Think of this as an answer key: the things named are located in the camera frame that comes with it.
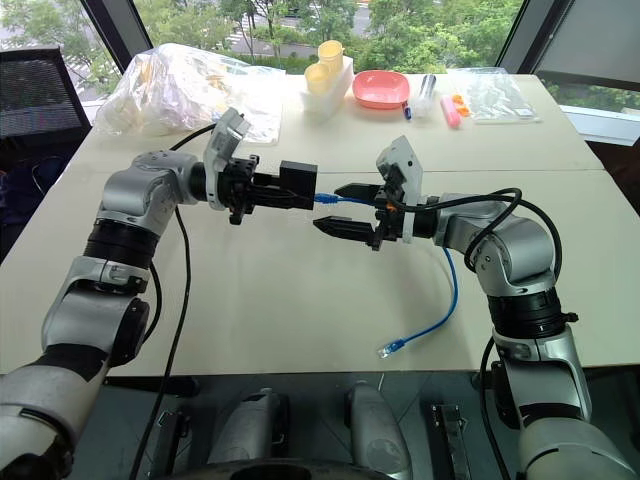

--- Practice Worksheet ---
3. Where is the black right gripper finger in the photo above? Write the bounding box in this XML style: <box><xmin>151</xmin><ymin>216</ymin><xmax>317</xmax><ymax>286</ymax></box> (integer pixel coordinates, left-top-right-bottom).
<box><xmin>333</xmin><ymin>183</ymin><xmax>387</xmax><ymax>202</ymax></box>
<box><xmin>311</xmin><ymin>215</ymin><xmax>377</xmax><ymax>246</ymax></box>

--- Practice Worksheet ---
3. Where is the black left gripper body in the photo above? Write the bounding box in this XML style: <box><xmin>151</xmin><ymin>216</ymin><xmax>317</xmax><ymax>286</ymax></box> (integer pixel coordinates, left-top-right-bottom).
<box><xmin>221</xmin><ymin>154</ymin><xmax>262</xmax><ymax>227</ymax></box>

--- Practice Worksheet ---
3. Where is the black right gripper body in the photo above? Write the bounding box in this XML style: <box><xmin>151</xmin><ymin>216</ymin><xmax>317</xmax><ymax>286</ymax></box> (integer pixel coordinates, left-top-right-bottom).
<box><xmin>368</xmin><ymin>164</ymin><xmax>409</xmax><ymax>252</ymax></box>

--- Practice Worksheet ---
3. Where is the small black box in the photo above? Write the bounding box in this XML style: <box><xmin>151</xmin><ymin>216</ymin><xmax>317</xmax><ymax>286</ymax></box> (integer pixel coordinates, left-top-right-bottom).
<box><xmin>278</xmin><ymin>160</ymin><xmax>320</xmax><ymax>212</ymax></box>

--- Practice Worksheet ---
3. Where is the blue Ethernet cable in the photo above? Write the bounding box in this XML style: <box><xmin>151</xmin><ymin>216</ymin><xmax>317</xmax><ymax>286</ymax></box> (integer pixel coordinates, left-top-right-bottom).
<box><xmin>314</xmin><ymin>191</ymin><xmax>461</xmax><ymax>359</ymax></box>

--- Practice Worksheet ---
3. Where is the white stepped cup holder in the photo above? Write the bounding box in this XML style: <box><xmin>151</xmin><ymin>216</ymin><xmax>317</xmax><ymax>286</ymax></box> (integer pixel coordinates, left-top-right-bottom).
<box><xmin>299</xmin><ymin>54</ymin><xmax>357</xmax><ymax>123</ymax></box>

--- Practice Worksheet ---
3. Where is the pink plastic bowl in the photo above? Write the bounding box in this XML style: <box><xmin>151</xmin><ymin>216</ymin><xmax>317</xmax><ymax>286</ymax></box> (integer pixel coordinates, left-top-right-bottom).
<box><xmin>351</xmin><ymin>69</ymin><xmax>412</xmax><ymax>111</ymax></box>

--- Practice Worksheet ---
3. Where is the pale yellow plastic cup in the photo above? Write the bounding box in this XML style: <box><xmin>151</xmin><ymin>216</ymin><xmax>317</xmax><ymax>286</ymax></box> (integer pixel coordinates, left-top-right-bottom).
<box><xmin>317</xmin><ymin>40</ymin><xmax>348</xmax><ymax>77</ymax></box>
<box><xmin>304</xmin><ymin>63</ymin><xmax>333</xmax><ymax>95</ymax></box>

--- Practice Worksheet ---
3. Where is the clear plastic bag with contents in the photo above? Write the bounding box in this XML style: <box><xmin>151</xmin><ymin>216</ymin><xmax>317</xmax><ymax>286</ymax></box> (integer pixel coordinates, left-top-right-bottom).
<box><xmin>93</xmin><ymin>42</ymin><xmax>287</xmax><ymax>147</ymax></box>

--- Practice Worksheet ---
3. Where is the clear plastic cup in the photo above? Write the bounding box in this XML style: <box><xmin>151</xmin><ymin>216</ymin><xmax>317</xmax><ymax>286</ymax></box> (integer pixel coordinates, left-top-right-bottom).
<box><xmin>413</xmin><ymin>74</ymin><xmax>440</xmax><ymax>119</ymax></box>

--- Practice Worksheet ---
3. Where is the pink highlighter pen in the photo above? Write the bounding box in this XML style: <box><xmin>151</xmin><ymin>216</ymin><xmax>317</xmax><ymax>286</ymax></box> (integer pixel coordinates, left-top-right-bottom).
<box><xmin>440</xmin><ymin>94</ymin><xmax>462</xmax><ymax>129</ymax></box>

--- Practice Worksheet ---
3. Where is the flat clear plastic bag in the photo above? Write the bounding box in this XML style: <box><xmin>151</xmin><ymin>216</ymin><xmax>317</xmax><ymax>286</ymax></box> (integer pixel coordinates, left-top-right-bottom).
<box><xmin>446</xmin><ymin>66</ymin><xmax>544</xmax><ymax>125</ymax></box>

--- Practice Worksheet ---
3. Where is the silver robot leg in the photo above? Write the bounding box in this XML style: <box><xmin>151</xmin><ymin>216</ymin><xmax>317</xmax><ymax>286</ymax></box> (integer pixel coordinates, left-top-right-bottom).
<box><xmin>344</xmin><ymin>381</ymin><xmax>415</xmax><ymax>480</ymax></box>
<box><xmin>206</xmin><ymin>387</ymin><xmax>292</xmax><ymax>467</ymax></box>

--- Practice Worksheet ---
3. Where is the black mesh chair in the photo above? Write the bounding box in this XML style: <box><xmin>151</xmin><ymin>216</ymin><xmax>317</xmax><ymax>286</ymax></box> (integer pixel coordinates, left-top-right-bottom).
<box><xmin>0</xmin><ymin>46</ymin><xmax>92</xmax><ymax>142</ymax></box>

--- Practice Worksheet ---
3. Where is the black flat bar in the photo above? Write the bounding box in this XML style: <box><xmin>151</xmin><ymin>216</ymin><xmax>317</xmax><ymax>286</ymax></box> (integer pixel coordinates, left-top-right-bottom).
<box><xmin>147</xmin><ymin>409</ymin><xmax>192</xmax><ymax>480</ymax></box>
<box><xmin>428</xmin><ymin>402</ymin><xmax>473</xmax><ymax>480</ymax></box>

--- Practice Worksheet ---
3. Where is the dark rounded robot body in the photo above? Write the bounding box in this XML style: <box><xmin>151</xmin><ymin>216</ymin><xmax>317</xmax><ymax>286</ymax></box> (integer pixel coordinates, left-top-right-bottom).
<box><xmin>172</xmin><ymin>458</ymin><xmax>381</xmax><ymax>480</ymax></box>

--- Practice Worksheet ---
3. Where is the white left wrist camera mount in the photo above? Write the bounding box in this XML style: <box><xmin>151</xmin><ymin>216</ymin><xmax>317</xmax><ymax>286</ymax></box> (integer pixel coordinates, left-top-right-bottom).
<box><xmin>201</xmin><ymin>106</ymin><xmax>252</xmax><ymax>212</ymax></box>

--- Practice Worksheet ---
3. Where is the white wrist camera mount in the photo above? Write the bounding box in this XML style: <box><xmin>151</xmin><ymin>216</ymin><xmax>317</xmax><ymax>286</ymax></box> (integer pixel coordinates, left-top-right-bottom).
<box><xmin>201</xmin><ymin>106</ymin><xmax>252</xmax><ymax>212</ymax></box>
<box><xmin>374</xmin><ymin>134</ymin><xmax>427</xmax><ymax>246</ymax></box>

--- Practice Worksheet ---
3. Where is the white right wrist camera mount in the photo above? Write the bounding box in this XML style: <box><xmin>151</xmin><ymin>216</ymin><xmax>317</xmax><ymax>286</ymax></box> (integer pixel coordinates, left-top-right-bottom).
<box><xmin>374</xmin><ymin>134</ymin><xmax>427</xmax><ymax>246</ymax></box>

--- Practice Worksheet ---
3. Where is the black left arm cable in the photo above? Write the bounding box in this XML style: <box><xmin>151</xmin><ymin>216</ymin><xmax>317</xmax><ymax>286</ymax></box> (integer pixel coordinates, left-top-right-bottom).
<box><xmin>128</xmin><ymin>122</ymin><xmax>217</xmax><ymax>480</ymax></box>

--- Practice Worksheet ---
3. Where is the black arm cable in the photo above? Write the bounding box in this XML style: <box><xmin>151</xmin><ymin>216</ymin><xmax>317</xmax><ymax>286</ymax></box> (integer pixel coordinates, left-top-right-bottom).
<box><xmin>412</xmin><ymin>187</ymin><xmax>565</xmax><ymax>480</ymax></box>
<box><xmin>128</xmin><ymin>122</ymin><xmax>217</xmax><ymax>480</ymax></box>

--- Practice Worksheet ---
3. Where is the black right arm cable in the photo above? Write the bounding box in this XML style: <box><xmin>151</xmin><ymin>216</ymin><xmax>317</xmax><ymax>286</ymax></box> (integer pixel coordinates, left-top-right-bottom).
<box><xmin>412</xmin><ymin>187</ymin><xmax>565</xmax><ymax>480</ymax></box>

